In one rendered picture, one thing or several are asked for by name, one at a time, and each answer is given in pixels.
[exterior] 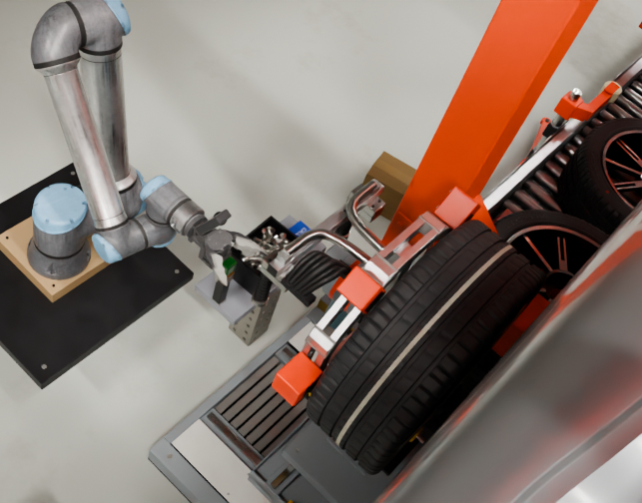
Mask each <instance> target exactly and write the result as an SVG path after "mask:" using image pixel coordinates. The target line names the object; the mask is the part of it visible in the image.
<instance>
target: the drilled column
mask: <svg viewBox="0 0 642 503"><path fill-rule="evenodd" d="M281 291H282V290H281V289H280V288H279V289H278V290H277V291H275V292H274V293H273V294H272V295H271V296H269V300H268V303H267V305H265V306H263V307H256V308H254V309H253V310H252V311H251V312H250V313H248V314H247V315H246V316H245V317H243V318H242V319H241V320H240V321H238V323H236V324H235V325H231V324H230V325H229V329H230V330H231V331H232V332H233V333H234V334H235V335H236V336H237V337H238V338H239V339H240V340H241V341H242V342H243V343H245V344H246V345H247V346H249V345H250V344H252V343H253V342H254V341H255V340H256V339H258V338H259V337H260V336H261V335H262V334H264V333H265V332H266V331H267V330H268V328H269V325H270V322H271V319H272V316H273V314H274V311H275V308H276V305H277V303H278V300H279V297H280V294H281Z"/></svg>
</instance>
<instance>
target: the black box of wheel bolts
mask: <svg viewBox="0 0 642 503"><path fill-rule="evenodd" d="M246 237H248V238H249V239H251V240H252V241H253V242H255V243H256V244H257V245H259V246H260V247H261V248H262V249H263V250H264V251H265V252H266V253H267V254H270V253H271V252H273V251H274V250H278V251H279V252H280V251H281V250H282V249H284V248H285V247H286V246H287V245H289V244H290V243H291V242H293V241H294V240H295V239H296V238H297V236H296V235H294V234H293V233H292V232H291V231H290V230H288V229H287V228H286V227H285V226H284V225H282V224H281V223H280V222H279V221H277V220H276V219H275V218H274V217H273V216H270V217H268V218H267V219H266V220H265V221H263V222H262V223H261V224H260V225H258V226H257V227H256V228H255V229H253V230H252V231H251V232H250V233H249V234H247V235H246ZM231 251H232V253H231V257H232V258H233V259H235V260H236V261H237V266H236V269H235V270H234V272H235V274H234V278H233V280H234V281H236V282H237V283H238V284H239V285H240V286H241V287H243V288H244V289H245V290H246V291H247V292H248V293H250V294H251V295H253V293H254V292H255V291H256V288H257V284H258V281H259V278H260V275H261V271H260V267H261V263H262V260H263V258H264V257H266V256H265V255H261V254H258V253H257V252H255V253H254V254H253V255H252V256H245V255H244V254H243V252H242V251H240V250H237V249H235V248H234V247H231Z"/></svg>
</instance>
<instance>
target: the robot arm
mask: <svg viewBox="0 0 642 503"><path fill-rule="evenodd" d="M130 32H131V22H130V18H129V15H128V12H127V10H126V8H125V6H124V4H123V3H122V1H121V0H69V1H66V2H60V3H57V4H55V5H53V6H52V7H50V8H49V9H48V10H47V11H46V12H45V13H44V14H43V15H42V17H41V18H40V20H39V22H38V23H37V25H36V28H35V30H34V33H33V36H32V41H31V49H30V53H31V60H32V63H33V66H34V69H35V71H37V72H39V73H41V74H42V75H43V76H44V79H45V82H46V84H47V87H48V90H49V93H50V96H51V99H52V102H53V105H54V108H55V111H56V114H57V116H58V119H59V122H60V125H61V128H62V131H63V134H64V137H65V140H66V143H67V146H68V148H69V151H70V154H71V157H72V160H73V163H74V166H75V169H76V172H77V175H78V178H79V180H80V183H81V185H80V186H78V187H73V186H72V185H70V184H54V185H51V186H49V187H47V188H45V189H43V190H42V191H41V192H40V193H39V194H38V195H37V197H36V199H35V201H34V206H33V210H32V218H33V237H32V238H31V239H30V240H29V243H28V246H27V259H28V263H29V264H30V266H31V267H32V268H33V269H34V270H35V271H36V272H37V273H38V274H40V275H42V276H44V277H46V278H50V279H56V280H62V279H68V278H72V277H74V276H77V275H78V274H80V273H81V272H82V271H84V270H85V268H86V267H87V266H88V264H89V262H90V259H91V247H90V244H89V241H88V240H87V237H88V236H91V235H93V236H92V242H93V245H94V248H95V250H96V252H97V253H98V255H99V256H100V257H101V259H102V260H103V261H105V262H107V263H113V262H116V261H118V260H122V259H123V258H125V257H127V256H129V255H131V254H134V253H136V252H139V251H141V250H144V249H147V248H149V247H154V248H163V247H166V246H167V245H169V244H170V243H171V242H172V241H173V240H174V238H175V235H176V233H177V232H178V233H179V234H180V235H181V236H187V237H188V241H189V242H190V243H192V242H194V243H195V244H196V245H198V246H199V247H200V253H199V259H200V260H202V261H203V262H204V263H205V264H206V265H207V266H208V267H209V268H210V269H212V270H213V271H214V273H215V275H214V278H215V282H217V281H218V280H219V281H220V282H221V283H222V284H224V285H225V286H228V277H227V276H226V274H225V269H224V268H223V265H222V263H223V261H225V260H226V259H227V258H229V256H231V253H232V251H231V247H232V242H233V243H234V245H233V247H234V248H235V249H237V250H240V251H242V252H243V254H244V255H245V256H252V255H253V254H254V253H255V252H257V253H258V254H261V255H265V256H267V255H268V254H267V253H266V252H265V251H264V250H263V249H262V248H261V247H260V246H259V245H257V244H256V243H255V242H253V241H252V240H251V239H249V238H248V237H246V236H244V235H243V234H240V233H238V232H231V231H228V230H222V229H218V230H217V229H215V228H216V227H218V226H223V225H224V224H225V223H226V222H227V220H228V219H229V218H230V217H231V216H232V215H231V214H230V212H229V211H228V210H227V209H225V210H223V211H221V212H216V213H215V214H214V215H213V216H212V217H210V218H209V219H207V218H206V217H205V211H204V210H203V209H202V208H201V207H200V206H198V205H197V204H196V203H195V202H194V201H192V199H190V198H189V197H188V196H187V195H186V194H185V193H184V192H183V191H182V190H181V189H179V188H178V187H177V186H176V185H175V184H174V183H173V182H172V180H169V179H168V178H167V177H166V176H163V175H160V176H156V177H154V178H153V179H151V180H149V181H148V182H147V183H146V182H144V181H143V179H144V178H143V176H142V175H141V173H140V172H139V171H138V170H137V169H135V168H134V167H133V166H132V165H131V164H129V150H128V134H127V119H126V103H125V87H124V71H123V56H122V47H123V38H122V37H123V36H127V35H128V34H129V33H130ZM79 61H80V69H81V76H80V73H79V70H78V63H79ZM81 78H82V79H81ZM144 211H146V213H145V214H143V215H140V216H138V217H137V215H139V214H140V213H142V212H144ZM135 217H136V218H135ZM132 218H133V219H132ZM129 219H130V220H129Z"/></svg>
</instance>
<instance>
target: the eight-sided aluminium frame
mask: <svg viewBox="0 0 642 503"><path fill-rule="evenodd" d="M451 231H453V230H452V229H451V228H450V227H449V226H447V225H446V224H445V223H444V222H443V221H441V220H440V219H439V218H438V217H437V216H435V215H434V214H432V213H431V212H430V211H427V212H425V213H424V214H422V215H420V216H419V217H418V218H417V220H416V221H415V222H414V223H413V224H411V225H410V226H409V227H408V228H407V229H406V230H404V231H403V232H402V233H401V234H400V235H399V236H397V237H396V238H395V239H394V240H393V241H392V242H390V243H389V244H388V245H387V246H386V247H385V248H383V249H382V250H381V251H380V252H376V253H375V255H374V256H373V257H372V258H371V259H370V260H369V261H368V262H367V263H366V264H365V265H364V266H363V267H362V268H361V269H362V270H363V271H365V272H366V273H367V274H368V275H369V276H370V277H371V278H373V279H374V280H375V281H376V282H377V283H378V284H379V285H381V286H382V288H383V289H385V288H386V287H387V286H388V285H389V284H390V283H391V282H392V281H393V280H394V279H395V277H396V276H397V275H398V274H399V273H400V272H401V271H402V270H403V269H405V268H406V267H407V266H408V265H409V264H410V263H411V262H412V261H413V263H412V264H411V266H410V267H412V266H413V265H414V264H415V263H416V262H417V261H418V260H419V259H420V258H421V257H422V256H424V255H425V254H426V253H427V252H428V251H429V250H430V249H431V247H432V246H433V244H434V242H436V241H437V240H439V241H440V240H441V239H442V238H444V237H445V236H446V235H447V234H449V233H450V232H451ZM418 233H421V234H423V235H424V237H423V238H422V239H421V240H419V241H418V242H417V243H416V244H415V245H414V246H413V247H411V248H410V249H409V250H408V251H407V252H406V253H405V254H403V255H402V256H401V257H400V258H399V259H398V260H397V261H396V262H394V263H393V264H390V263H389V262H388V261H387V260H388V259H389V258H390V257H392V256H393V255H394V253H395V252H396V251H397V250H398V249H399V248H401V247H402V246H403V245H404V244H405V243H406V242H409V241H410V240H411V239H412V238H413V237H415V236H416V235H417V234H418ZM348 303H349V301H348V300H347V299H346V298H345V297H344V296H343V295H341V296H340V297H339V298H338V299H337V301H336V302H335V303H334V304H333V306H332V307H331V308H330V309H329V310H328V312H327V313H326V314H325V315H324V317H323V318H322V319H321V320H320V322H318V323H317V324H315V326H314V327H313V329H312V330H311V332H310V333H309V335H308V336H307V338H306V339H305V342H306V343H305V345H304V347H303V349H302V352H303V353H304V354H305V355H306V356H307V357H308V358H309V359H310V360H312V358H313V356H314V354H315V352H317V353H318V356H317V359H316V361H313V363H314V364H315V365H317V366H318V367H319V368H320V369H321V370H322V371H325V370H326V368H327V367H328V365H329V364H330V362H331V361H332V359H333V358H334V357H335V355H336V354H337V353H338V351H339V350H340V349H341V347H342V346H343V345H344V344H345V342H346V341H347V340H348V338H349V337H350V336H351V335H352V333H351V334H349V335H348V336H347V337H346V338H345V339H344V340H342V339H343V337H344V336H345V335H346V334H347V333H348V331H349V330H350V329H351V328H352V327H353V325H354V324H355V323H356V322H357V320H358V319H359V318H360V317H361V316H362V314H363V312H361V311H360V310H358V309H357V308H356V307H354V309H353V310H352V311H351V312H350V313H349V315H348V316H347V317H346V318H345V319H344V321H343V322H342V323H341V324H340V325H339V327H338V328H337V329H336V330H335V331H334V330H333V329H332V328H331V327H330V325H331V324H332V323H333V322H334V320H335V319H336V318H337V317H338V315H339V314H340V313H341V312H342V311H343V309H344V308H345V307H346V306H347V305H348Z"/></svg>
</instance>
